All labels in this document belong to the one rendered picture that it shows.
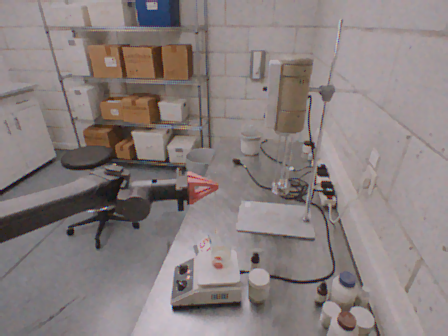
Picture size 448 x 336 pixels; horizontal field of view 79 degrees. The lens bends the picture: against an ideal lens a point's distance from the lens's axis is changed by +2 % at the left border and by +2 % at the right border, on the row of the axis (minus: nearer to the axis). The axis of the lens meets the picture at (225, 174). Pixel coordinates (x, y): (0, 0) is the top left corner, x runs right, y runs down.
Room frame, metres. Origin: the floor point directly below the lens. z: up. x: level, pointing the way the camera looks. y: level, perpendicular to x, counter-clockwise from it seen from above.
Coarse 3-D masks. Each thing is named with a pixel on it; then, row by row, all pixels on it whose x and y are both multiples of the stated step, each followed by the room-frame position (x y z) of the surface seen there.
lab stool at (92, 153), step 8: (72, 152) 1.76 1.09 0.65; (80, 152) 1.76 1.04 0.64; (88, 152) 1.77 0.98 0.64; (96, 152) 1.77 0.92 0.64; (104, 152) 1.76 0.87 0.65; (72, 160) 1.63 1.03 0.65; (80, 160) 1.63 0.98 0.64; (88, 160) 1.63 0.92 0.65; (72, 168) 1.57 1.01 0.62; (80, 168) 1.57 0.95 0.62; (88, 168) 1.58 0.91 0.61; (80, 224) 1.64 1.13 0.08; (104, 224) 1.65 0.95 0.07; (72, 232) 1.62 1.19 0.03; (96, 240) 1.48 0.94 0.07
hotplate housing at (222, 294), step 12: (240, 276) 0.53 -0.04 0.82; (204, 288) 0.49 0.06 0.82; (216, 288) 0.49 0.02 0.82; (228, 288) 0.49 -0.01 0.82; (240, 288) 0.49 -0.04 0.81; (180, 300) 0.48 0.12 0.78; (192, 300) 0.48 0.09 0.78; (204, 300) 0.48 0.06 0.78; (216, 300) 0.48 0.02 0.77; (228, 300) 0.49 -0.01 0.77; (240, 300) 0.50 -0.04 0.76
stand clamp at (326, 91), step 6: (312, 90) 0.86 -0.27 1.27; (318, 90) 0.85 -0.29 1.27; (324, 90) 0.84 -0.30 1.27; (330, 90) 0.84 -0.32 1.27; (336, 90) 0.85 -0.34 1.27; (342, 90) 0.84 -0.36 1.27; (348, 90) 0.84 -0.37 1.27; (354, 90) 0.84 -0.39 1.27; (360, 90) 0.83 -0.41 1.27; (366, 90) 0.83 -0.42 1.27; (324, 96) 0.84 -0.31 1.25; (330, 96) 0.84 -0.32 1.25
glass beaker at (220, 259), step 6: (222, 234) 0.59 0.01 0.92; (210, 240) 0.57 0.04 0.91; (216, 240) 0.59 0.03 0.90; (222, 240) 0.59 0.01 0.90; (228, 240) 0.58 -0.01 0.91; (210, 246) 0.55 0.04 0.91; (216, 246) 0.59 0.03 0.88; (228, 246) 0.58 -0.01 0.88; (210, 252) 0.56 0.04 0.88; (216, 252) 0.53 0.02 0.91; (222, 252) 0.53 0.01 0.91; (228, 252) 0.54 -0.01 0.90; (216, 258) 0.53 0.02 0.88; (222, 258) 0.53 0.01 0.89; (228, 258) 0.54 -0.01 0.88; (216, 264) 0.54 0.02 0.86; (222, 264) 0.53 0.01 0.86; (228, 264) 0.54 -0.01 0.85
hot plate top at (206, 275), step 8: (200, 256) 0.59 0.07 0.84; (208, 256) 0.59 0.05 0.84; (232, 256) 0.59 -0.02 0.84; (200, 264) 0.56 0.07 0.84; (208, 264) 0.56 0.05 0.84; (232, 264) 0.55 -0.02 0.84; (200, 272) 0.53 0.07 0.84; (208, 272) 0.53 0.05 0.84; (216, 272) 0.53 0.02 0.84; (224, 272) 0.53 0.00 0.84; (232, 272) 0.53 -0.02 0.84; (200, 280) 0.50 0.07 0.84; (208, 280) 0.50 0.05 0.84; (216, 280) 0.50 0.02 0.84; (224, 280) 0.50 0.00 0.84; (232, 280) 0.50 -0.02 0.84; (240, 280) 0.50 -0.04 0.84
